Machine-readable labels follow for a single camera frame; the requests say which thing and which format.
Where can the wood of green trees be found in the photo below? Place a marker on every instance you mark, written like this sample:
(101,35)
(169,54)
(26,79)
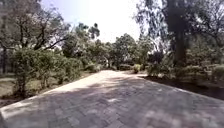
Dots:
(125,50)

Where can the brick paved path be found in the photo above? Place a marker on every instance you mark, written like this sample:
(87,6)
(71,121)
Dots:
(113,100)

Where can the row of green bushes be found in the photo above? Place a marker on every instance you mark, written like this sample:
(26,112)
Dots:
(43,65)

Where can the tall dark tree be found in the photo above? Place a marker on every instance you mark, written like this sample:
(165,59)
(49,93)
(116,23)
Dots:
(180,36)

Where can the low green bushes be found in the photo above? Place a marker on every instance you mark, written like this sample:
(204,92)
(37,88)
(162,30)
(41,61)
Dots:
(200,70)

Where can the shaded dirt ground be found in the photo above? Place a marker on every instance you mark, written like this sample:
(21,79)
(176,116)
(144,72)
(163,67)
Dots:
(200,89)

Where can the grass and dirt ground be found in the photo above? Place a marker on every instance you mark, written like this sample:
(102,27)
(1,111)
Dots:
(6,88)

